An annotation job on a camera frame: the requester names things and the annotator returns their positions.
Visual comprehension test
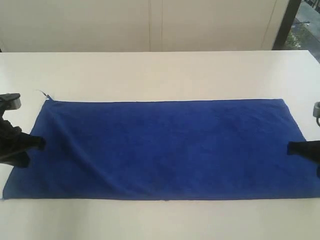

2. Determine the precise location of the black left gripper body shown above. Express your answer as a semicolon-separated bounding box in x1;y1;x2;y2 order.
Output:
0;109;22;153

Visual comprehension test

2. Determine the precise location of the blue towel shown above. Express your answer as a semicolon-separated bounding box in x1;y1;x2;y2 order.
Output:
2;98;320;201

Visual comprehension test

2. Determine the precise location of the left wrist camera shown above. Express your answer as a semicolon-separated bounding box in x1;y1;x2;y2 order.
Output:
0;93;22;111

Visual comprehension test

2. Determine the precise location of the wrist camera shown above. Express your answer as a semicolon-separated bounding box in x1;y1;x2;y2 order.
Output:
0;93;22;111
312;101;320;118

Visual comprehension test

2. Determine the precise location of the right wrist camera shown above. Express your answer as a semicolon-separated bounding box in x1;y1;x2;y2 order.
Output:
312;101;320;118

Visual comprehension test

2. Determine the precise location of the dark window frame post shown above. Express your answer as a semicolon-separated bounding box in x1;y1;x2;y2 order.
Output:
272;0;301;51

